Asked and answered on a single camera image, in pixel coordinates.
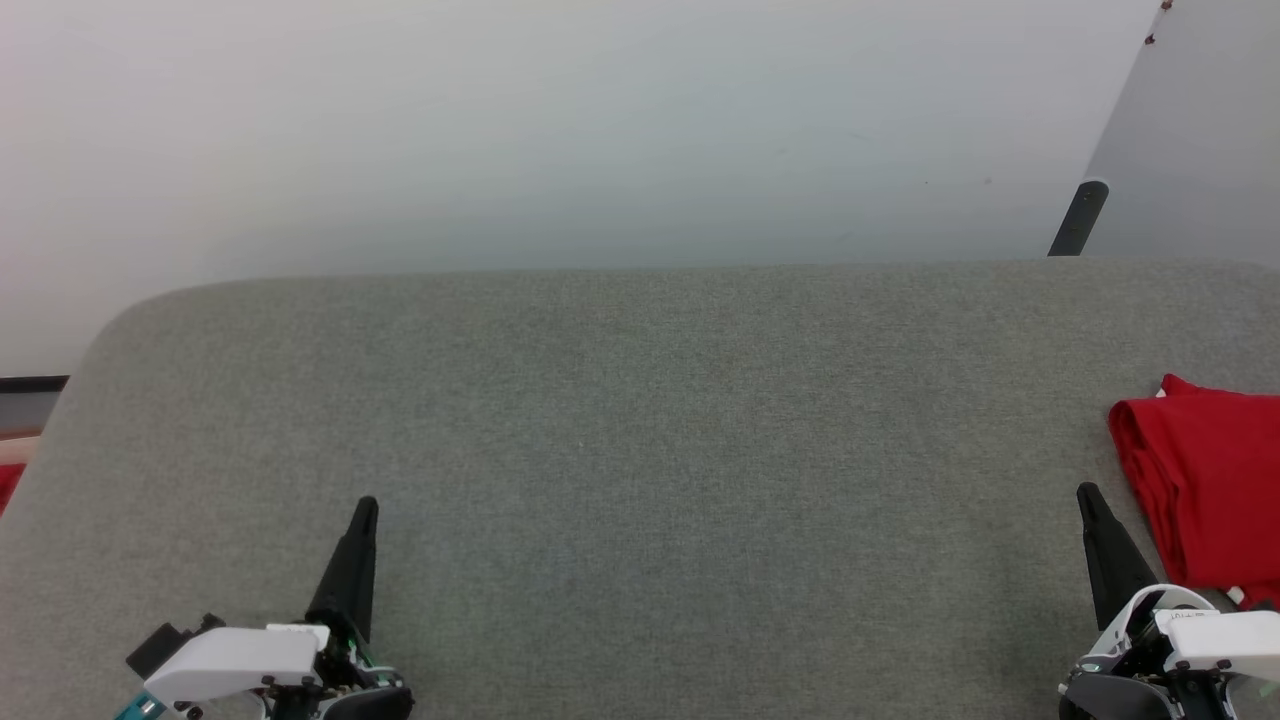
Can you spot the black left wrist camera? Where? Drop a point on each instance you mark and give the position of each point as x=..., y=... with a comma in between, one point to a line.
x=160, y=645

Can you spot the red cloth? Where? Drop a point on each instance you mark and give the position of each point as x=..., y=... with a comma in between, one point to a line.
x=7, y=485

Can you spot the grey fabric sofa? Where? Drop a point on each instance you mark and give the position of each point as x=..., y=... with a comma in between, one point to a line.
x=640, y=480

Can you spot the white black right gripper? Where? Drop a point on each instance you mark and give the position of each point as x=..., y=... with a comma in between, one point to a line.
x=1210, y=645

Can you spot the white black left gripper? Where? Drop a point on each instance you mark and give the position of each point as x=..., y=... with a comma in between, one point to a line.
x=240, y=660

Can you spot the grey partition board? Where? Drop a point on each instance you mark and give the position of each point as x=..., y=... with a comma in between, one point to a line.
x=1200, y=140

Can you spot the grey metal stand leg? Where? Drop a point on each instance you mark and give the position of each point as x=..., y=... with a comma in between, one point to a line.
x=1080, y=215

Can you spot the beige perforated laundry basket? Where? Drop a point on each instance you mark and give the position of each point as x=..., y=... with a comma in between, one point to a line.
x=15, y=450

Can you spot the red white basketball jersey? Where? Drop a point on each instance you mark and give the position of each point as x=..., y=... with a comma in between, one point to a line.
x=1210, y=480

